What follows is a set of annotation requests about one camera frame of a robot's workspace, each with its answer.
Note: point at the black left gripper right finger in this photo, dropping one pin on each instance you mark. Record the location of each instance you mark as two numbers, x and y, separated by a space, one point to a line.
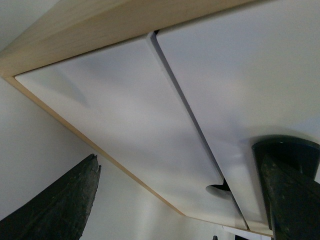
294 201

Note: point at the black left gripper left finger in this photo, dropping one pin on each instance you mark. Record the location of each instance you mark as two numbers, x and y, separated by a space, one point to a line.
61 211

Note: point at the white drawer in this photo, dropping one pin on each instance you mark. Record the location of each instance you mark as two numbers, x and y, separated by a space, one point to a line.
123 99
248 73

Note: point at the light wooden drawer cabinet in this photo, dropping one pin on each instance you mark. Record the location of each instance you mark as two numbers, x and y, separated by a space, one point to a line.
39 33

